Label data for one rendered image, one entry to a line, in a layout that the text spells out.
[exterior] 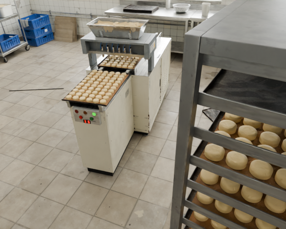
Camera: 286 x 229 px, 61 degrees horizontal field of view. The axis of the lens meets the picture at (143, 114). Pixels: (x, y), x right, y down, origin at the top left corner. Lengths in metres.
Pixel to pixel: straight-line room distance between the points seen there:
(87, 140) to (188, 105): 1.87
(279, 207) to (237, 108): 0.30
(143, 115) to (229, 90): 2.25
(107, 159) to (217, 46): 2.05
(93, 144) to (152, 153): 0.77
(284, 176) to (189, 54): 0.36
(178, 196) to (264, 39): 0.45
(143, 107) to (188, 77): 2.27
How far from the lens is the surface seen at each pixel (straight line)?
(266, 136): 0.74
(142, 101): 2.69
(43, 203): 2.57
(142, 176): 2.57
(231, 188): 0.70
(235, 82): 0.63
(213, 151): 0.65
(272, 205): 0.70
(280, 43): 0.44
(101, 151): 2.35
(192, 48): 0.45
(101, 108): 1.97
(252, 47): 0.42
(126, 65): 2.58
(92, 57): 2.81
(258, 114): 0.50
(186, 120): 0.52
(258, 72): 0.47
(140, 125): 2.89
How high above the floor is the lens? 1.95
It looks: 35 degrees down
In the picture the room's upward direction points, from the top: 1 degrees counter-clockwise
